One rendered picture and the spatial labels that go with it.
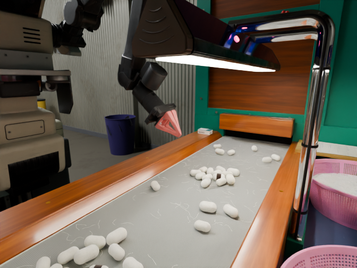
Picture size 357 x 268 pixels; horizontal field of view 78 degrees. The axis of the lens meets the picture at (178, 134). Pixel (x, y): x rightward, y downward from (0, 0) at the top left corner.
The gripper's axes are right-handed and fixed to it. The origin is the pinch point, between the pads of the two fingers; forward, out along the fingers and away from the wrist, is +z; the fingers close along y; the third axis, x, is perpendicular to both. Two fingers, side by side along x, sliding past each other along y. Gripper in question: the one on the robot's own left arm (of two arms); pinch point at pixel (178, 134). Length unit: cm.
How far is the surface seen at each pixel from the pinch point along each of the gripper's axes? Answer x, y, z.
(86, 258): 2.0, -38.0, 12.2
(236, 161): 0.2, 16.5, 17.5
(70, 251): 3.6, -38.8, 9.7
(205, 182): -1.0, -6.5, 15.6
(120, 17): 68, 182, -219
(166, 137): 142, 185, -61
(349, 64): -42, 47, 18
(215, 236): -6.1, -21.8, 23.7
